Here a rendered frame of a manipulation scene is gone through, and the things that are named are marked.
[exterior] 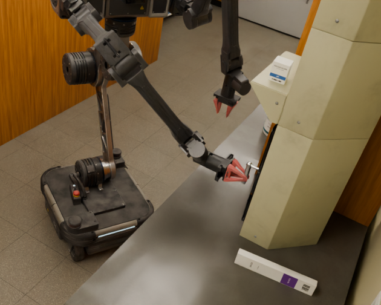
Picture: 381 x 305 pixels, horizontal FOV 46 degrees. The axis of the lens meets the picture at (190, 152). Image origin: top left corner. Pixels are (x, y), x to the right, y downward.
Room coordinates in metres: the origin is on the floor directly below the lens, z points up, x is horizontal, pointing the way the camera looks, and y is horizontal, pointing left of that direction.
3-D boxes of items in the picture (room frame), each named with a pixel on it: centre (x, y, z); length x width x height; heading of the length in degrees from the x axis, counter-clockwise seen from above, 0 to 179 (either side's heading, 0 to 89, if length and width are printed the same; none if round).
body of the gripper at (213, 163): (1.26, -0.10, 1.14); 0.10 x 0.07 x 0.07; 158
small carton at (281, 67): (1.24, -0.21, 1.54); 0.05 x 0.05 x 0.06; 73
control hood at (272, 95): (1.32, -0.24, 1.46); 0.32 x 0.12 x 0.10; 158
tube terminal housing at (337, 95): (1.25, -0.41, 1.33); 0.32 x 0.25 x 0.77; 158
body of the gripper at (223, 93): (1.69, -0.10, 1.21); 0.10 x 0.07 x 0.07; 68
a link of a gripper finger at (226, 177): (1.23, -0.17, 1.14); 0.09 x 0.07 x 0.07; 68
